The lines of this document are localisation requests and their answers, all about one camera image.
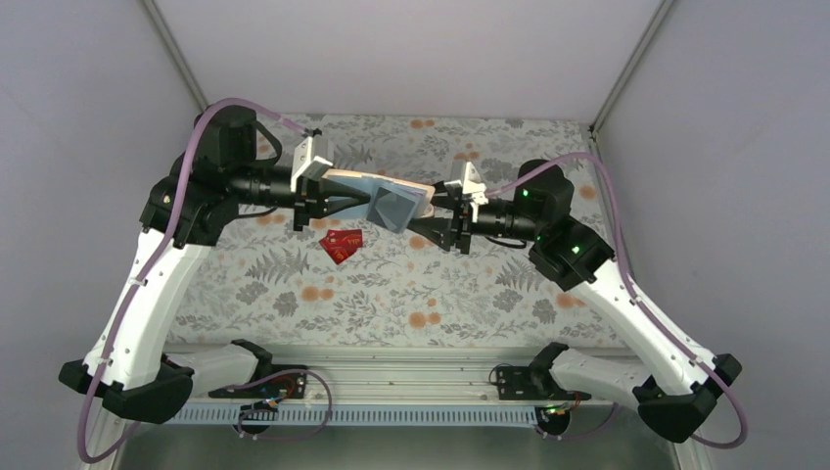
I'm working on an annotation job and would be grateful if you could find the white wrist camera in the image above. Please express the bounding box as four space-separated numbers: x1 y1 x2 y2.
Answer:
290 135 335 193
444 160 488 206

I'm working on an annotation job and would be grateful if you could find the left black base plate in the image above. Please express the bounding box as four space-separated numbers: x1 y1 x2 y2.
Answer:
207 365 308 400

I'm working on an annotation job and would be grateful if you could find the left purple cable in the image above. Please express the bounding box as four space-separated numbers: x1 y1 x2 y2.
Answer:
76 97 333 465

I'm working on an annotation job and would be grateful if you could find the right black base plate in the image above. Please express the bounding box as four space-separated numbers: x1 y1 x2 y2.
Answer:
488 364 592 401

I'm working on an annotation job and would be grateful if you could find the aluminium mounting rail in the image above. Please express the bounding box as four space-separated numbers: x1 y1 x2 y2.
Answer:
107 356 650 406

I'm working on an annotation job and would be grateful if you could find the grey slotted cable duct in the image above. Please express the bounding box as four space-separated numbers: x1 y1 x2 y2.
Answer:
126 404 552 428

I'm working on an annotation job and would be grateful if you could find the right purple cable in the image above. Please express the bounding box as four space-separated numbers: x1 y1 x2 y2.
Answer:
483 152 750 450

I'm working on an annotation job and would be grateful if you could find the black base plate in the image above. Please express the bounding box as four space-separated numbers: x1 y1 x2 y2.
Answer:
207 365 308 400
488 364 592 401

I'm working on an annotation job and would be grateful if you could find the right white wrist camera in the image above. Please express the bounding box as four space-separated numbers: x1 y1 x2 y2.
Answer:
444 160 488 206

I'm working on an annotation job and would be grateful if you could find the purple cable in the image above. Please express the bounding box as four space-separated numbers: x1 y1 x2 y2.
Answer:
76 97 333 465
483 152 750 450

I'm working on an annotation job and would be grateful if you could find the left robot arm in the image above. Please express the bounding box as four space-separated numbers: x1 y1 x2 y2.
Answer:
59 99 371 424

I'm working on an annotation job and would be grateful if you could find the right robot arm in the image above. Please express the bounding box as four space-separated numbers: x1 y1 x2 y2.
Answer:
408 160 742 444

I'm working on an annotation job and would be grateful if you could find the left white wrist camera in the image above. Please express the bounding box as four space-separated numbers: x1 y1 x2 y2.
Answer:
290 135 335 193

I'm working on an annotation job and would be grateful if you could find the red credit card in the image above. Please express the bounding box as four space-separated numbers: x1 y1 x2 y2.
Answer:
326 246 358 265
319 229 363 253

